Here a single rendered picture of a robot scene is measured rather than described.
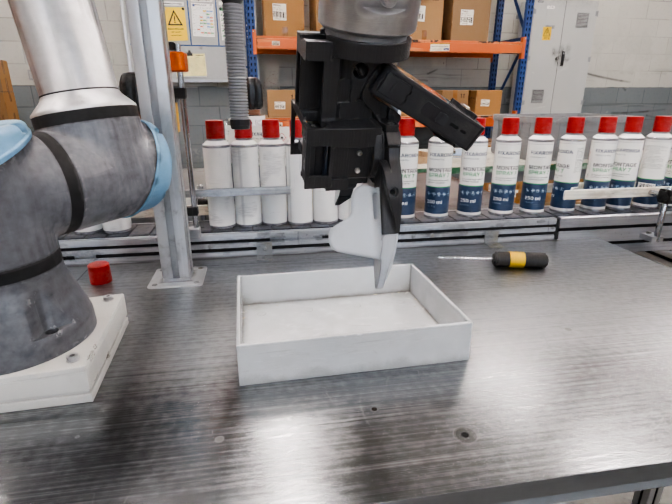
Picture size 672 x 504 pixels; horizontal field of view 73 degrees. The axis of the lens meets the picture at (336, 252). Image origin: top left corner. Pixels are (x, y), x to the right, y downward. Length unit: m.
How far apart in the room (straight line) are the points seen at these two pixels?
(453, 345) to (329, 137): 0.30
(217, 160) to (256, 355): 0.48
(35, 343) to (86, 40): 0.33
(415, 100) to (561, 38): 5.79
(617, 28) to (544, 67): 1.34
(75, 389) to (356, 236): 0.33
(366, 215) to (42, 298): 0.35
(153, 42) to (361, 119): 0.44
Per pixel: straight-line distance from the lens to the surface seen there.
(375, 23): 0.35
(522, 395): 0.54
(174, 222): 0.78
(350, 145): 0.38
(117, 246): 0.94
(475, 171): 1.00
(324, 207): 0.92
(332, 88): 0.37
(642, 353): 0.69
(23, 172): 0.54
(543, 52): 6.04
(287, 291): 0.69
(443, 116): 0.40
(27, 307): 0.55
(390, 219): 0.39
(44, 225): 0.56
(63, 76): 0.61
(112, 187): 0.58
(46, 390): 0.56
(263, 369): 0.52
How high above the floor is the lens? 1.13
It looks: 19 degrees down
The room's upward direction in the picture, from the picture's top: straight up
